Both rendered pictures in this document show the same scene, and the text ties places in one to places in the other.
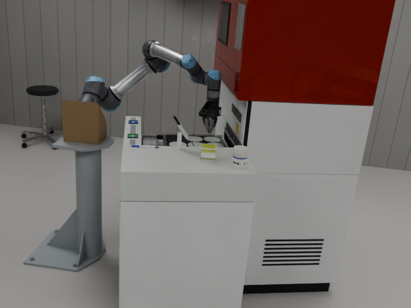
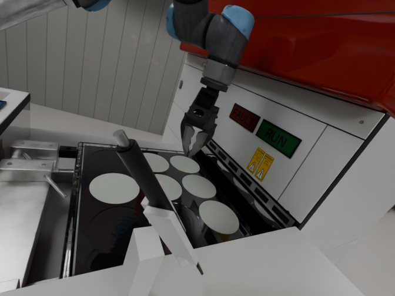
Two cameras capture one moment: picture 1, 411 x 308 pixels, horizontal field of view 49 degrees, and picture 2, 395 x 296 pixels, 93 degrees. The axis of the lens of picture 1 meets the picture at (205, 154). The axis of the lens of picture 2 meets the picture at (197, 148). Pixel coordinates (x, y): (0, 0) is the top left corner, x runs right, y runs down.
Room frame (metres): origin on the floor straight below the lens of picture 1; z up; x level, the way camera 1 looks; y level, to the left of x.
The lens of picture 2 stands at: (2.06, 0.18, 1.19)
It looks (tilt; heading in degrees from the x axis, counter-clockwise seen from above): 23 degrees down; 335
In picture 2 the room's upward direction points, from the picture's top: 21 degrees clockwise
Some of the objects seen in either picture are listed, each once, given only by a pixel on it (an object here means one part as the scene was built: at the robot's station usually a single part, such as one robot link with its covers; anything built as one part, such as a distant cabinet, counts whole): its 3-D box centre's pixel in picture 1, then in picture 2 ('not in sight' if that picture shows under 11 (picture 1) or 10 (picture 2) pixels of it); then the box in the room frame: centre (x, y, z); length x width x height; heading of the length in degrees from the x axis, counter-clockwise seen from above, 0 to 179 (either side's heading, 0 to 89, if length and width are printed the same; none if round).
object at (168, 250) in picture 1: (174, 227); not in sight; (2.33, 0.15, 0.41); 0.96 x 0.64 x 0.82; 10
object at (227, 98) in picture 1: (230, 117); (214, 124); (2.65, -0.13, 1.02); 0.81 x 0.03 x 0.40; 10
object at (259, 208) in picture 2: (231, 145); (224, 183); (2.47, -0.15, 0.89); 0.44 x 0.02 x 0.10; 10
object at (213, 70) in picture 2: (213, 93); (217, 73); (2.52, -0.01, 1.18); 0.08 x 0.08 x 0.05
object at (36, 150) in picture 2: (149, 136); (36, 149); (2.52, 0.34, 0.89); 0.08 x 0.03 x 0.03; 100
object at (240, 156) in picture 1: (240, 156); not in sight; (1.98, -0.16, 1.01); 0.07 x 0.07 x 0.10
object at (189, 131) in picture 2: (208, 124); (188, 138); (2.52, 0.00, 1.00); 0.06 x 0.03 x 0.09; 154
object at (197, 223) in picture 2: (196, 145); (162, 187); (2.42, 0.06, 0.90); 0.34 x 0.34 x 0.01; 10
